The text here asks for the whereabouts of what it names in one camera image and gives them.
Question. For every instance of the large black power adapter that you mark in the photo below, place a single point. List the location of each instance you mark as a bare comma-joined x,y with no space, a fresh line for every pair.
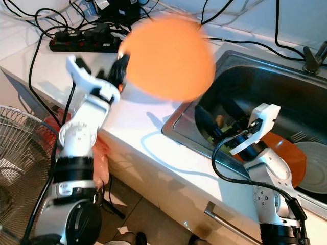
116,11

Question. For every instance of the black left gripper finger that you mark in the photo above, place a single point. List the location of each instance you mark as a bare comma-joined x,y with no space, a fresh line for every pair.
121,69

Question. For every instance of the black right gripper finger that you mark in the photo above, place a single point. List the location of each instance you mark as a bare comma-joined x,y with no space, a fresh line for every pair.
236,108
210,122

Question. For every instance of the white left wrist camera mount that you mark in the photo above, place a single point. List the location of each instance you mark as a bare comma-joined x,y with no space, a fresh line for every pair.
87,76

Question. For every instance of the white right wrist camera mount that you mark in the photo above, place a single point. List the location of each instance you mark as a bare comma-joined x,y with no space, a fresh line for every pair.
260,127

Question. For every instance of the white cabinet door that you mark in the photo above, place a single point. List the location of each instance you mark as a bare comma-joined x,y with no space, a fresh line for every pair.
179,204

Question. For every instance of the silver metal fork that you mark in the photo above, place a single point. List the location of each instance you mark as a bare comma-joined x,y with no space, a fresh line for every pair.
304,136

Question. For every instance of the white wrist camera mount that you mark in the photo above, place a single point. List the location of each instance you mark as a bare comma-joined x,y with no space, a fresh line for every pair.
260,127
87,76

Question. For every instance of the orange plate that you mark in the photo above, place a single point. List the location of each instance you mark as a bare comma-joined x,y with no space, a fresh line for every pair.
166,56

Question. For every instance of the black power strip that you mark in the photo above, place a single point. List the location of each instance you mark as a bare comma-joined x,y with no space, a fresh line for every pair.
87,45

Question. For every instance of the grey bowl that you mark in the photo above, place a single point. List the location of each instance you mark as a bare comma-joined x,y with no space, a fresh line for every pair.
314,168

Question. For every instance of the green plate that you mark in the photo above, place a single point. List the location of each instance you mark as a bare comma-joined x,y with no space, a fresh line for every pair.
209,139

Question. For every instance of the stainless steel sink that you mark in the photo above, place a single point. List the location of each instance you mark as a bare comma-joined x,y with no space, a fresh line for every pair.
245,76

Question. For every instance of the orange bowl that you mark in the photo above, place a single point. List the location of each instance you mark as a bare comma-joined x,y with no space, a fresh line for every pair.
286,155

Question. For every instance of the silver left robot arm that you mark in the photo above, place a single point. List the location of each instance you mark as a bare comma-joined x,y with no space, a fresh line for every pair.
76,143

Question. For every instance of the metal faucet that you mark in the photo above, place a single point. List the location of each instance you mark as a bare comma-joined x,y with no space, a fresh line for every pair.
314,58

